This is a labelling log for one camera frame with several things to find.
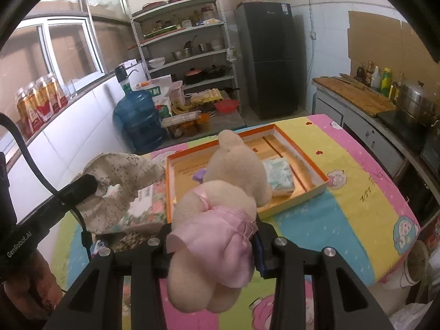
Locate pink container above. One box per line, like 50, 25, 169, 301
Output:
169, 81, 186, 106

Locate white metal shelving rack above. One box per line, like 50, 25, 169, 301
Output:
130, 0, 240, 99

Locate egg carton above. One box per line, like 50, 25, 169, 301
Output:
190, 89, 223, 105

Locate orange shallow cardboard tray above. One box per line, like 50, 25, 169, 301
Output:
165, 124, 328, 223

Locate red plastic basket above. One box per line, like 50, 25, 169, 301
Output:
214, 99, 240, 114

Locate bananas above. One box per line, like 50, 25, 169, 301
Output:
171, 101, 192, 115

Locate blue water jug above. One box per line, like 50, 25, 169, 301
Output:
112, 66, 167, 155

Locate red drink bottles pack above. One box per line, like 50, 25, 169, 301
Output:
16, 72, 68, 138

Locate green white tissue box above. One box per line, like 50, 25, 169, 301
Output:
128, 185, 154, 218

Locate teddy bear pink dress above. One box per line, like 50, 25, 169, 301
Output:
166, 130, 272, 314

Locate black refrigerator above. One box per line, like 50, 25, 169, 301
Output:
234, 2, 306, 119

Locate dark sauce bottle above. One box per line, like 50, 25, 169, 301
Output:
355, 65, 365, 84

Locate grey kitchen cabinet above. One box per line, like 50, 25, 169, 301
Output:
313, 78, 439, 221

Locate green bottle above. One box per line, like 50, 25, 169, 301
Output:
380, 67, 392, 98

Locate steel steamer pot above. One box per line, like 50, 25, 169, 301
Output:
396, 81, 439, 128

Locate person's left hand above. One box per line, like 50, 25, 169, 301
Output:
4, 250, 64, 320

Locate white bottle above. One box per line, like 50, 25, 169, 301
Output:
370, 66, 381, 92

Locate colourful cartoon bed sheet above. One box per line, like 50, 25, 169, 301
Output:
51, 115, 420, 329

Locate floral grey cloth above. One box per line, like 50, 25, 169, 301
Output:
73, 153, 164, 235

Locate green patterned tissue pack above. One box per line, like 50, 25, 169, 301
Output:
263, 158, 295, 197

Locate green metal side table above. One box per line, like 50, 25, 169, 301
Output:
158, 110, 246, 149

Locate white green flour bag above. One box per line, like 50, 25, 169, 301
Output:
135, 75, 172, 119

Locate orange jars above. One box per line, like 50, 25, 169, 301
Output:
168, 113, 210, 139

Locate black red-lid pot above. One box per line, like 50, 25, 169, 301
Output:
183, 68, 205, 85

